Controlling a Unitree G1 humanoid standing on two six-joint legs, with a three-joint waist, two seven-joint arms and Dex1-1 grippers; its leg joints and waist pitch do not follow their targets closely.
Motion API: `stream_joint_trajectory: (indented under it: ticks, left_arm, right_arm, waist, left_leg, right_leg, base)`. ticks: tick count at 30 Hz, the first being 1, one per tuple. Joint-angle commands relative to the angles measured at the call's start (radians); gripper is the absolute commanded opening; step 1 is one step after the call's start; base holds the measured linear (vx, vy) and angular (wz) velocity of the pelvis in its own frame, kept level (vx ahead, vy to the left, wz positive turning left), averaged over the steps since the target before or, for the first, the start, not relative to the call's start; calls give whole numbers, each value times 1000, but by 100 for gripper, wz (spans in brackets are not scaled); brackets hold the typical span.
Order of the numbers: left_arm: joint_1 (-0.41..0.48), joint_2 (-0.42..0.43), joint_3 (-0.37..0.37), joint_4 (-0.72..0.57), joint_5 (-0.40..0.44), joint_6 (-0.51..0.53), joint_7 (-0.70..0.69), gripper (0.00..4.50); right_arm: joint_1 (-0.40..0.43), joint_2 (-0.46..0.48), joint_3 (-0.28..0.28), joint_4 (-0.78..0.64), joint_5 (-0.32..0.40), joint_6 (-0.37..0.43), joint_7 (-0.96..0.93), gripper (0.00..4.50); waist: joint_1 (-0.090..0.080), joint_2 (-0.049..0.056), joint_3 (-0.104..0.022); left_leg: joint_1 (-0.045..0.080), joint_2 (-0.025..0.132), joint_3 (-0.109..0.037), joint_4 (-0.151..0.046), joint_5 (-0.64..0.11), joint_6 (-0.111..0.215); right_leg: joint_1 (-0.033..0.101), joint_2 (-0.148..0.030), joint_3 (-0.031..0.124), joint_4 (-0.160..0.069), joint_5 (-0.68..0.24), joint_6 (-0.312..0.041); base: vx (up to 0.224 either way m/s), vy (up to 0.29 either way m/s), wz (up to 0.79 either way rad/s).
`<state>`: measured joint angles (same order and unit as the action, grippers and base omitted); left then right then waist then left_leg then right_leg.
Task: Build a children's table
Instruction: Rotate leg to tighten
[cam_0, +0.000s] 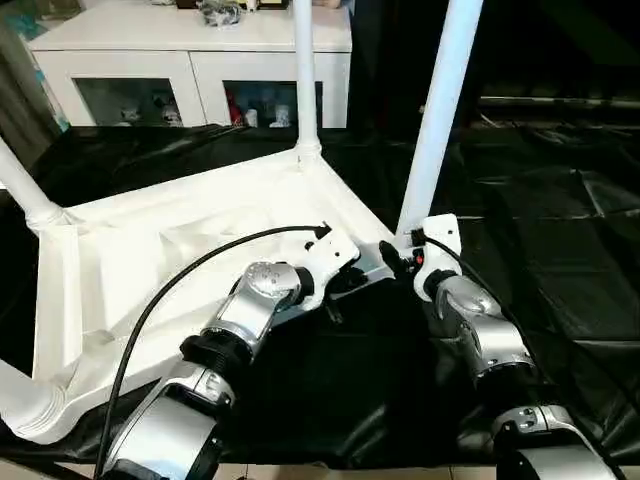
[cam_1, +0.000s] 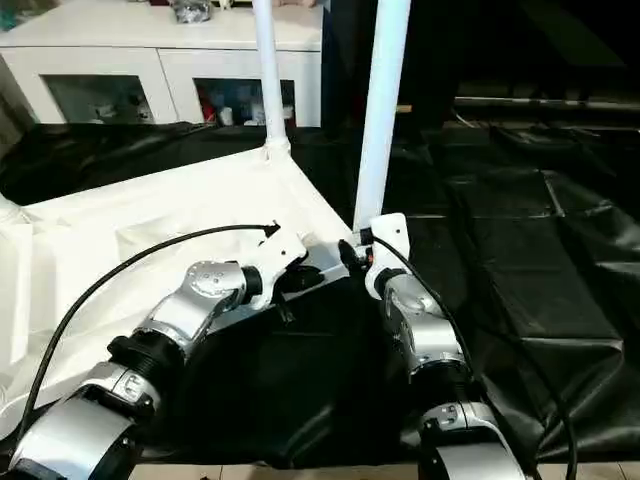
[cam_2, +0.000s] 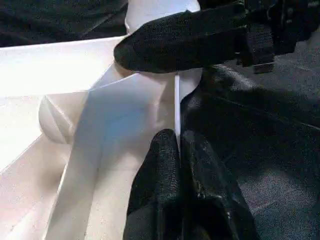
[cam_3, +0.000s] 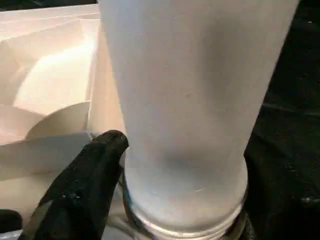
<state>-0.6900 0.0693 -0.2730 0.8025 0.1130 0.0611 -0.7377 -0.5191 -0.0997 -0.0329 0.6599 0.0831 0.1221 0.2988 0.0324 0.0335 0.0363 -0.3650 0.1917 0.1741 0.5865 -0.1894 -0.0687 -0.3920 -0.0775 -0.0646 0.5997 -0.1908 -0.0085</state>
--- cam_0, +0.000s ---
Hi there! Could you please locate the white plastic table top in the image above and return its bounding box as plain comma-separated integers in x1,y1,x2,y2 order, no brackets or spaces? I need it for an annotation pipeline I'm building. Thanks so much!
0,143,413,445

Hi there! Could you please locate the black mat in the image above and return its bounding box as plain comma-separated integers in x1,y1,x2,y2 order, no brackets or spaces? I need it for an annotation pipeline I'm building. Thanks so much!
0,122,640,471

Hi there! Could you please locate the white glass-door cabinet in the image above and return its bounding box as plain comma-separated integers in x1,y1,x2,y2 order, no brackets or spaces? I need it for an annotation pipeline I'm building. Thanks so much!
28,0,353,129

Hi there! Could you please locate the grey curtain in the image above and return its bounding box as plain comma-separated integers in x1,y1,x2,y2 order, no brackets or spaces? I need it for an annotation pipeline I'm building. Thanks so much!
0,20,66,166

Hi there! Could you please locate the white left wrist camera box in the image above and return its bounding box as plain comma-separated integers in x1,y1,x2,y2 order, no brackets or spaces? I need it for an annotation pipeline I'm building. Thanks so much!
292,226,363,311

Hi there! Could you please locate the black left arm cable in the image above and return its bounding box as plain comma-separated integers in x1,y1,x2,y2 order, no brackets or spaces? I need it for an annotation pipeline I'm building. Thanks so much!
95,224,333,476

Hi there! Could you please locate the black metal rail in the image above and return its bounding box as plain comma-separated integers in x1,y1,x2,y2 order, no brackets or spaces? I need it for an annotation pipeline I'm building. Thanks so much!
478,94,640,113

